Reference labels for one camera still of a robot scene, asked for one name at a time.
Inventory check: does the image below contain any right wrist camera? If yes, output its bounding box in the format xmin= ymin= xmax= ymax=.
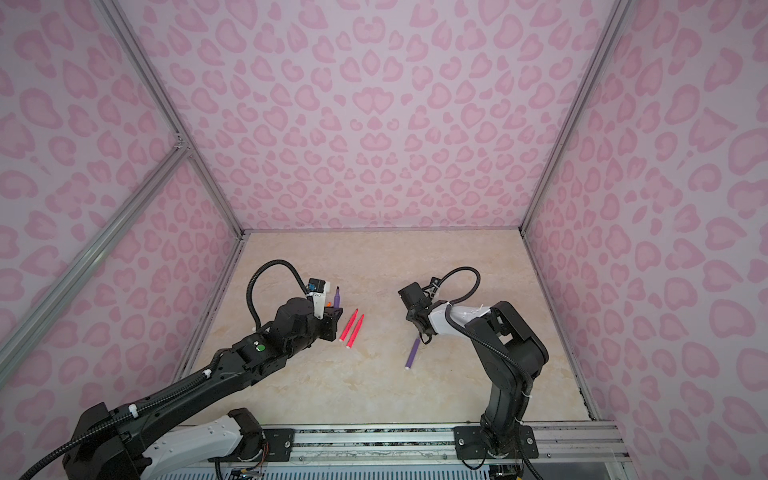
xmin=422 ymin=277 xmax=442 ymax=298

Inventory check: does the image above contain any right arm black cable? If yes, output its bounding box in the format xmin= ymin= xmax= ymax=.
xmin=431 ymin=266 xmax=535 ymax=397

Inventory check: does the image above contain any pink highlighter pen right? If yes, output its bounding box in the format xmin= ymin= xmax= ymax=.
xmin=346 ymin=314 xmax=365 ymax=349

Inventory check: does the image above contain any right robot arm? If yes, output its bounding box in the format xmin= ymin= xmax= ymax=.
xmin=398 ymin=277 xmax=549 ymax=461

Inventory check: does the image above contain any aluminium frame strut left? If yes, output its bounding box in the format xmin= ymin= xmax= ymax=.
xmin=1 ymin=141 xmax=189 ymax=385

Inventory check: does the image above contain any pink highlighter pen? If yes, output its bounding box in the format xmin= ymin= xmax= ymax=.
xmin=346 ymin=314 xmax=365 ymax=349
xmin=339 ymin=309 xmax=359 ymax=342

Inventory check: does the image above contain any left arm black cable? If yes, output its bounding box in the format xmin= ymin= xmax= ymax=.
xmin=245 ymin=259 xmax=310 ymax=331

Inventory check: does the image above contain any pink highlighter pen left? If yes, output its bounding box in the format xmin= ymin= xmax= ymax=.
xmin=339 ymin=309 xmax=359 ymax=342

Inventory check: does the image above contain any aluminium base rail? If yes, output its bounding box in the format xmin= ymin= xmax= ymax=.
xmin=110 ymin=421 xmax=637 ymax=480

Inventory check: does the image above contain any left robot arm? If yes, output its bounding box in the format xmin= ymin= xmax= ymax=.
xmin=21 ymin=298 xmax=343 ymax=479

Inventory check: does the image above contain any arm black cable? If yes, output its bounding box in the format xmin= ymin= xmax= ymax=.
xmin=431 ymin=266 xmax=535 ymax=397
xmin=245 ymin=259 xmax=310 ymax=331

